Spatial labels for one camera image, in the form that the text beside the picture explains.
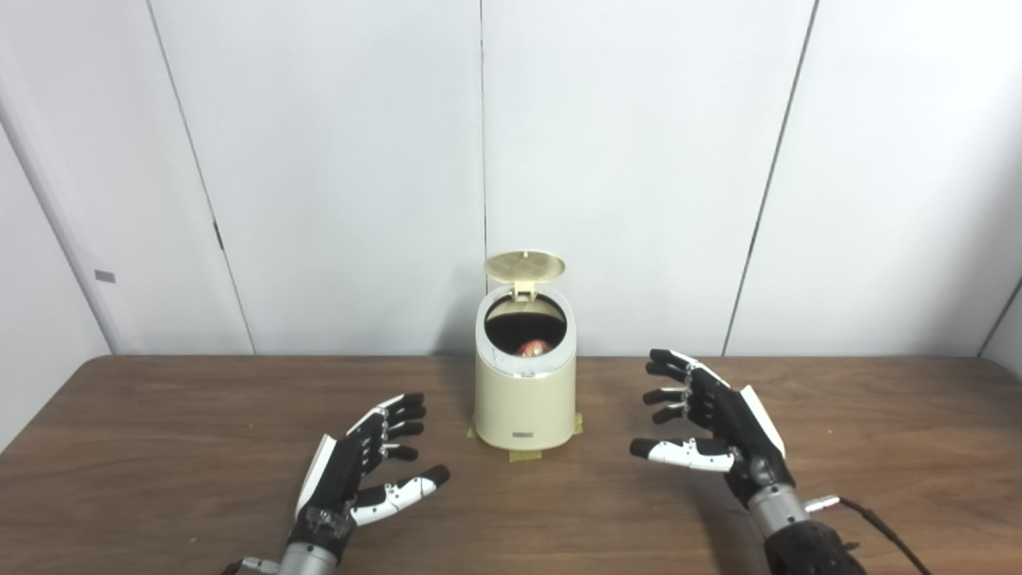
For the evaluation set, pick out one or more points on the small gray wall label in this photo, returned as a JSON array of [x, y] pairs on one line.
[[104, 276]]

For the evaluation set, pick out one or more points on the cream round bin lid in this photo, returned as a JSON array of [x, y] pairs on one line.
[[524, 266]]

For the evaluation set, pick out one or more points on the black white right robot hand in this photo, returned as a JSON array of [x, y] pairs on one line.
[[742, 435]]

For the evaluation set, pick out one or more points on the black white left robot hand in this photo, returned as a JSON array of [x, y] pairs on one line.
[[335, 479]]

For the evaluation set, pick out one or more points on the red apple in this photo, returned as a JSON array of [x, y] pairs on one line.
[[533, 348]]

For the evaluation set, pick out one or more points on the cream-colored round bin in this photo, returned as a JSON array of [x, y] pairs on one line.
[[523, 403]]

